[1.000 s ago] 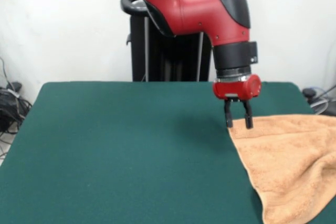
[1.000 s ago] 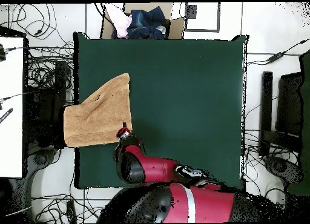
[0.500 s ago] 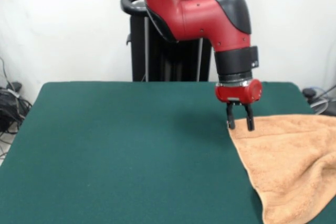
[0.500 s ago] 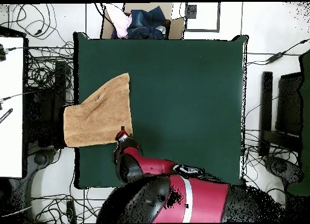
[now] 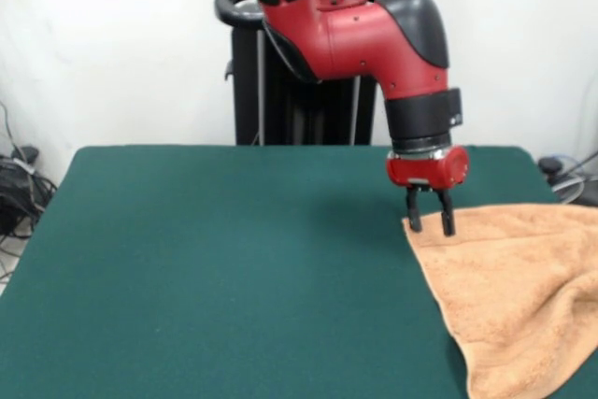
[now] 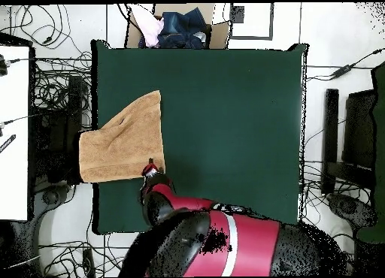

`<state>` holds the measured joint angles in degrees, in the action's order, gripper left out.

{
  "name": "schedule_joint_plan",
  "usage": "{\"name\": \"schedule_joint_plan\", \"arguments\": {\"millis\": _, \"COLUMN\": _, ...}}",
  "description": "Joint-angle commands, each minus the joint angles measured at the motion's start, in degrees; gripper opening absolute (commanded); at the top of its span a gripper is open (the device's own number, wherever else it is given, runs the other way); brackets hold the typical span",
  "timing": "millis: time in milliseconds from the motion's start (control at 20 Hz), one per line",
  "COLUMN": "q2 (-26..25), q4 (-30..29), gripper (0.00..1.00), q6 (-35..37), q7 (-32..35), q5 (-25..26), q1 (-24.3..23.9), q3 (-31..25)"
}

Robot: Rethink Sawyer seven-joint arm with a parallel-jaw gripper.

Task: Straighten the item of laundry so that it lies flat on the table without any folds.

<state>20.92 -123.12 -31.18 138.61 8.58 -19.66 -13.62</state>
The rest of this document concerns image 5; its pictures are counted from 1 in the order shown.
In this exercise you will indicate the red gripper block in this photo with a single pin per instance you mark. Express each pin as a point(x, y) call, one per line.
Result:
point(425, 170)

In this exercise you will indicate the tan terry towel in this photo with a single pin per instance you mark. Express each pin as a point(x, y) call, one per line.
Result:
point(504, 287)

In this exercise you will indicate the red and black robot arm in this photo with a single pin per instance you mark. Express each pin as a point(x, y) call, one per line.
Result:
point(364, 44)

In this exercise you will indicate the black oval puck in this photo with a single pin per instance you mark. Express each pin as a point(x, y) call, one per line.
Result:
point(550, 165)

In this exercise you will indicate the dark green table cloth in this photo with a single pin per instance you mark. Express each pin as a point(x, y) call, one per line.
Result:
point(187, 254)

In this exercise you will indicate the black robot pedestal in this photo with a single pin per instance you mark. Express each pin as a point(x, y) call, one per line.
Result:
point(247, 90)

